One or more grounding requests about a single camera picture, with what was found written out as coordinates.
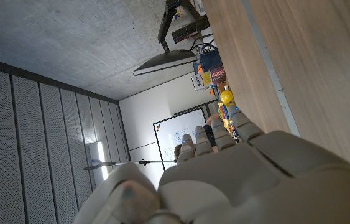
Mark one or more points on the person in dark shirt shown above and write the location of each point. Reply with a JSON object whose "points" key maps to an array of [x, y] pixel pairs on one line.
{"points": [[209, 133]]}

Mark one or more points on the whiteboard with black frame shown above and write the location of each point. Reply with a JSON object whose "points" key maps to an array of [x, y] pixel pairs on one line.
{"points": [[177, 130]]}

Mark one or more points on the navy blue mug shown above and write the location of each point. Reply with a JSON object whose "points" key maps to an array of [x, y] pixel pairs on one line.
{"points": [[210, 60]]}

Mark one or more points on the yellow ball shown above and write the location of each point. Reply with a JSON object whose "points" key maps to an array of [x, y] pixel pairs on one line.
{"points": [[226, 96]]}

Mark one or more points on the black pole stand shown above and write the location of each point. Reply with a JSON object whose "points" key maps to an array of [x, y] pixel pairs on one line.
{"points": [[122, 163]]}

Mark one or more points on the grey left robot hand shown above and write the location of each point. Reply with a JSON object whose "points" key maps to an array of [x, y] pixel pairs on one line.
{"points": [[255, 180]]}

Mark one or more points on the white and yellow carton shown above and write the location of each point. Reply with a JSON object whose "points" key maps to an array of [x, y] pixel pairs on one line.
{"points": [[203, 80]]}

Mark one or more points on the black computer monitor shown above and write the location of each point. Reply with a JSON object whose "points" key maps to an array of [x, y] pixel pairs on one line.
{"points": [[168, 60]]}

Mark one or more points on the brown snack box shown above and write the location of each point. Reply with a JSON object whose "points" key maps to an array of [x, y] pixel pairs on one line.
{"points": [[218, 74]]}

